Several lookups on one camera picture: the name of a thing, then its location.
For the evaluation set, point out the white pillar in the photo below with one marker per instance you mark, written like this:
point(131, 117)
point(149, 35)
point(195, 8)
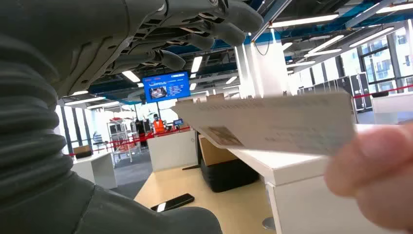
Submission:
point(264, 71)

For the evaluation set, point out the white partition counter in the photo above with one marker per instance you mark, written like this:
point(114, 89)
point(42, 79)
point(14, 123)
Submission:
point(306, 206)

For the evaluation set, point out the person in orange vest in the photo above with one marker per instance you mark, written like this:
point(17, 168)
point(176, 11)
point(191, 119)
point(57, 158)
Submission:
point(158, 125)

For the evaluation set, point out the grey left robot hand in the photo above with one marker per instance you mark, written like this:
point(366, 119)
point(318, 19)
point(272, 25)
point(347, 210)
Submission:
point(80, 29)

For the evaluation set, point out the low white counter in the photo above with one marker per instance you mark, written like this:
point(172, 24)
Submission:
point(95, 169)

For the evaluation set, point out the brown cardboard box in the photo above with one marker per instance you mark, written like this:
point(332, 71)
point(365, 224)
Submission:
point(214, 153)

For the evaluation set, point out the white reception counter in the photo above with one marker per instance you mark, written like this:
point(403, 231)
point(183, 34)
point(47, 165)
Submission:
point(172, 150)

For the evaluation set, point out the black flight cases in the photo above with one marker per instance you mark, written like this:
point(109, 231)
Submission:
point(353, 88)

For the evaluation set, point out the small cardboard box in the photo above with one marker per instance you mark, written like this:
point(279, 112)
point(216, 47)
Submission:
point(82, 150)

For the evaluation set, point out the red barrier tape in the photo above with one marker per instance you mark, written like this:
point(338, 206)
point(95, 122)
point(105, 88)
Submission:
point(135, 139)

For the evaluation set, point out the white ID card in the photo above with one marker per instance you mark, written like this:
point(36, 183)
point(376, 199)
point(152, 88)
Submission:
point(274, 126)

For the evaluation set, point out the black flat phone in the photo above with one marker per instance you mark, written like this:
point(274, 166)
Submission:
point(176, 202)

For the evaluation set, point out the black box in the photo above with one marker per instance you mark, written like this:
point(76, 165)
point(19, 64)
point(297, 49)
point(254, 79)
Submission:
point(229, 176)

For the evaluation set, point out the blue wall monitor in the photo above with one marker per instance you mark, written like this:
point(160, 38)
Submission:
point(166, 87)

